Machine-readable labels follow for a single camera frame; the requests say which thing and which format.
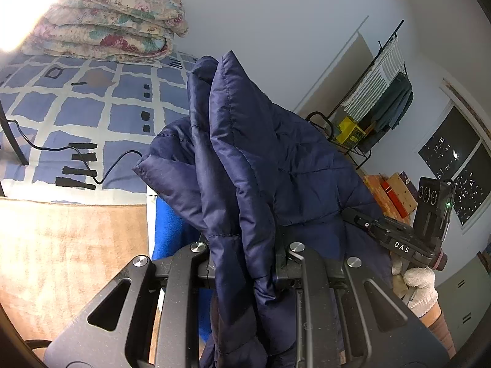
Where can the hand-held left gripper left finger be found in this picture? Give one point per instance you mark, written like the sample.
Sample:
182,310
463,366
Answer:
184,268

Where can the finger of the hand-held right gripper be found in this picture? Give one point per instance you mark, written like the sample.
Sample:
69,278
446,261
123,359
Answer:
364,224

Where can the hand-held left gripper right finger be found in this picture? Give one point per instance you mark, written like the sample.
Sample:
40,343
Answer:
310,272

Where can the navy puffer jacket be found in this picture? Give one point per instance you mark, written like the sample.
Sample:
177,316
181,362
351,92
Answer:
238,142

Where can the person's right forearm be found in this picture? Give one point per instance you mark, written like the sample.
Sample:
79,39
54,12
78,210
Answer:
441,333

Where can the person's right hand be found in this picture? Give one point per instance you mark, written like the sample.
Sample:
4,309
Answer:
422,287

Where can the red box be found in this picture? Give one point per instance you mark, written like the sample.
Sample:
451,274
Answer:
395,203

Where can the blue garment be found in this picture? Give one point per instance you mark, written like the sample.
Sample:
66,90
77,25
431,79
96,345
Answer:
168,234

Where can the cardboard box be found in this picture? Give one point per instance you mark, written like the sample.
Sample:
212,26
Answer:
402,195

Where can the dark window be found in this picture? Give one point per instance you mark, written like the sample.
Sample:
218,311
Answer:
460,153

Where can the grey cabinet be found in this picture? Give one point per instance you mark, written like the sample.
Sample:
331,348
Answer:
468,295

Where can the yellow box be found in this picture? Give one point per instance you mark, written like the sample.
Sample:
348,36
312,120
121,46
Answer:
351,132

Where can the grey hanging garment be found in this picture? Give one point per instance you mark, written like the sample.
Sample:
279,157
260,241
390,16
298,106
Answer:
395,103

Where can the black drying rack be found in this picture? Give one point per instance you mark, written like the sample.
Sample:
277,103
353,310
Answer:
358,84

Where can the white striped towel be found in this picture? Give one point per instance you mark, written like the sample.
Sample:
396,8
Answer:
379,73

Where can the blue checked bed sheet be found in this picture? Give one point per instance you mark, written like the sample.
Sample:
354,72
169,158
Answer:
126,122

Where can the black tripod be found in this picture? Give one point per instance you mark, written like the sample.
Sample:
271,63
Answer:
15,142

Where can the folded floral quilt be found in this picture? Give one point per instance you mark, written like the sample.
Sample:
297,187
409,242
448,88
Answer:
115,19

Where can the bright round lamp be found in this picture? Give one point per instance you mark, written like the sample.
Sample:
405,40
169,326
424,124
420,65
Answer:
23,7

